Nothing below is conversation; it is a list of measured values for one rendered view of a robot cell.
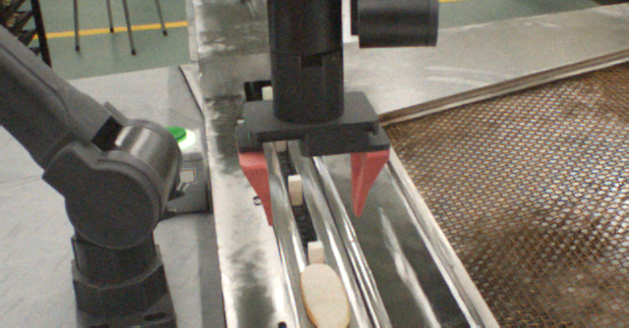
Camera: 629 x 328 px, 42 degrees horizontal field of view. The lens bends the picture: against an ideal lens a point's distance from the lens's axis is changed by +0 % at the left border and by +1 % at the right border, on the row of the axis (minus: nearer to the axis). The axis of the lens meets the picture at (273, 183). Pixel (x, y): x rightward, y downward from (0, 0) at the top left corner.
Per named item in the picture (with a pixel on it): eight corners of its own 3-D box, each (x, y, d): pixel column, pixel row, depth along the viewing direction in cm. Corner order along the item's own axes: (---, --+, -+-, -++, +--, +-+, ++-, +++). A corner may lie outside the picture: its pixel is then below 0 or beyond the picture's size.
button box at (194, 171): (150, 212, 99) (138, 129, 94) (214, 205, 100) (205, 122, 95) (148, 246, 92) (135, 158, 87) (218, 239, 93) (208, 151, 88)
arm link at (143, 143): (97, 226, 77) (79, 256, 72) (80, 126, 72) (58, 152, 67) (194, 226, 75) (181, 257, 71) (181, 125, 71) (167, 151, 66)
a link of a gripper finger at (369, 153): (391, 230, 67) (392, 126, 63) (306, 240, 67) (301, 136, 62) (372, 192, 73) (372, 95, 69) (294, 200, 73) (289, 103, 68)
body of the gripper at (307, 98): (380, 141, 64) (380, 50, 60) (251, 154, 63) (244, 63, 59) (363, 110, 69) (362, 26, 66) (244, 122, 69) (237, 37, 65)
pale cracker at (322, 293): (294, 269, 74) (294, 259, 74) (335, 265, 75) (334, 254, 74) (311, 337, 66) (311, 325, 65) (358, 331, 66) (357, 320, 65)
